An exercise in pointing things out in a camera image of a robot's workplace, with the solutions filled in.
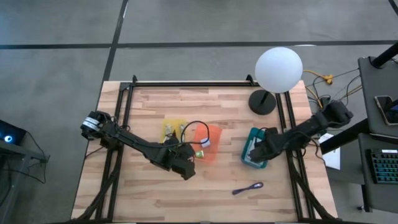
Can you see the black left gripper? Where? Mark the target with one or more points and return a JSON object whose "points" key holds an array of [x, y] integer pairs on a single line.
{"points": [[180, 158]]}

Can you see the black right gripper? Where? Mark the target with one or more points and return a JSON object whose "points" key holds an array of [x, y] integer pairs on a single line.
{"points": [[267, 144]]}

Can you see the teal plastic bin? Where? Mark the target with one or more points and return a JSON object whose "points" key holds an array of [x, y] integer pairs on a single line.
{"points": [[252, 132]]}

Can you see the small green item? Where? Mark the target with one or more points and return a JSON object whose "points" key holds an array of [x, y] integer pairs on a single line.
{"points": [[199, 154]]}

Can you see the small lavender cube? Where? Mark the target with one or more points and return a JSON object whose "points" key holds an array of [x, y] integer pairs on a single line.
{"points": [[205, 142]]}

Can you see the orange plastic bin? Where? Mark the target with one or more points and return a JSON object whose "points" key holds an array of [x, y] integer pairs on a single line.
{"points": [[214, 149]]}

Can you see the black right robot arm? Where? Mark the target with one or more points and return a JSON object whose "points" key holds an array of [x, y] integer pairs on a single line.
{"points": [[311, 124]]}

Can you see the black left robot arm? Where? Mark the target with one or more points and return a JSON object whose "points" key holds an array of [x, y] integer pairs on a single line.
{"points": [[133, 143]]}

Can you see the yellow plastic bin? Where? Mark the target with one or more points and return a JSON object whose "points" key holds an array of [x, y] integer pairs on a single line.
{"points": [[175, 124]]}

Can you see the white paper sheet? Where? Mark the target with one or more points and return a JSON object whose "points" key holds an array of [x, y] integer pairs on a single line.
{"points": [[332, 157]]}

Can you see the white globe lamp black base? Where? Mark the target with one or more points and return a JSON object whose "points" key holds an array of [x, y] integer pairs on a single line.
{"points": [[279, 70]]}

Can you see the black desk beam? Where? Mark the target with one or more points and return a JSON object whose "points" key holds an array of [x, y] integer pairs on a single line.
{"points": [[348, 135]]}

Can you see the grey desk top with phone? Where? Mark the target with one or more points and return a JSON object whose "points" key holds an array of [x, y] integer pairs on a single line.
{"points": [[370, 90]]}

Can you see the backlit black keyboard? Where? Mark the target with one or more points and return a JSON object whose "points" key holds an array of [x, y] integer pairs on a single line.
{"points": [[385, 166]]}

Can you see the grey desk top with keyboard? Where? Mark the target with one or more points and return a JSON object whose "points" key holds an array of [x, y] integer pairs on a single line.
{"points": [[379, 196]]}

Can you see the black smartphone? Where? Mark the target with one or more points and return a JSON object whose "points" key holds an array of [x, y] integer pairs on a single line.
{"points": [[385, 109]]}

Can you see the black round pole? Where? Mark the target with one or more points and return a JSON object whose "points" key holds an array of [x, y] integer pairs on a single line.
{"points": [[385, 56]]}

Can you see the grey metal stand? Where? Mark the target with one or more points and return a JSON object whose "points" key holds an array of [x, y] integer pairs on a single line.
{"points": [[31, 154]]}

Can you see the black device with blue light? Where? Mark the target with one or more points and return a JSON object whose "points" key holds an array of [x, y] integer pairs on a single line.
{"points": [[9, 132]]}

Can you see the black aluminium table frame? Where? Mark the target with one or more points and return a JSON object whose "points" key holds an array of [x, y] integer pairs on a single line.
{"points": [[186, 84]]}

